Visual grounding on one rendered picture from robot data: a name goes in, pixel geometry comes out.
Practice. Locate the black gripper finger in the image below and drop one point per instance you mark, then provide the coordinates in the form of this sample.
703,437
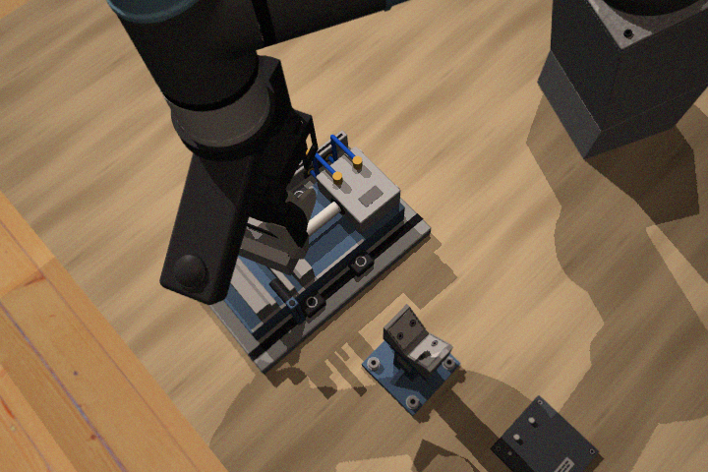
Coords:
291,224

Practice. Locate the grey flat bar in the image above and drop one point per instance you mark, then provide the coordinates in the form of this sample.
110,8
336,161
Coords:
284,281
257,284

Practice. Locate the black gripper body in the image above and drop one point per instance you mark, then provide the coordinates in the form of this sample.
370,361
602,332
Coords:
287,143

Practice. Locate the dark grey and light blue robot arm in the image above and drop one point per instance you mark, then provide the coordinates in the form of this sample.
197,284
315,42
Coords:
202,54

